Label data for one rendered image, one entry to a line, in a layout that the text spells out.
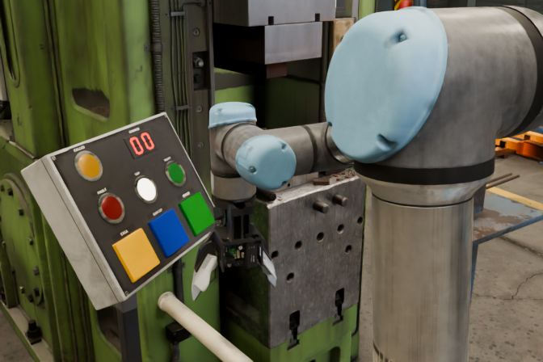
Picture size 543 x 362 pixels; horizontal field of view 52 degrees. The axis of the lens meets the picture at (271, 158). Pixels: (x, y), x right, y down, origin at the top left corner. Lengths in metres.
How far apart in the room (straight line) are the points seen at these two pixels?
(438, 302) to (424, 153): 0.13
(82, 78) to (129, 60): 0.39
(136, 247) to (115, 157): 0.18
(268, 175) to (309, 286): 0.93
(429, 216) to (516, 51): 0.14
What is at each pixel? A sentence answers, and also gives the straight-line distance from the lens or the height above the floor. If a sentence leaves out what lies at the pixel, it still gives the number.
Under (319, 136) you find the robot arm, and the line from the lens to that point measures 0.83.
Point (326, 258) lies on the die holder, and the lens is 1.69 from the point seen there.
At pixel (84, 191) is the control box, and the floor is 1.13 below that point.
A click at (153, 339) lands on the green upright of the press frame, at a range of 1.67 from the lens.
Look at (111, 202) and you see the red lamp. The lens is 1.04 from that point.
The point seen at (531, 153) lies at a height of 0.99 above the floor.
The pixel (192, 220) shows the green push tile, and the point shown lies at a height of 1.00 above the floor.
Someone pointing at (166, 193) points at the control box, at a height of 1.07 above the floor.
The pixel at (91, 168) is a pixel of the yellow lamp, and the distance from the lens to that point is 1.04.
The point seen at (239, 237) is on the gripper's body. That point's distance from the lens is 0.92.
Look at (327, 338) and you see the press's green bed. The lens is 1.86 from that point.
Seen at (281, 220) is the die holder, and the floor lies 0.86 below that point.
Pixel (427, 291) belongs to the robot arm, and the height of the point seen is 1.24.
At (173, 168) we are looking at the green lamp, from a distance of 1.18.
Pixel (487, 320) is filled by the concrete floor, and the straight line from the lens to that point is 2.79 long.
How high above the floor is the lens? 1.49
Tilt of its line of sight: 18 degrees down
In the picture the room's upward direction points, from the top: straight up
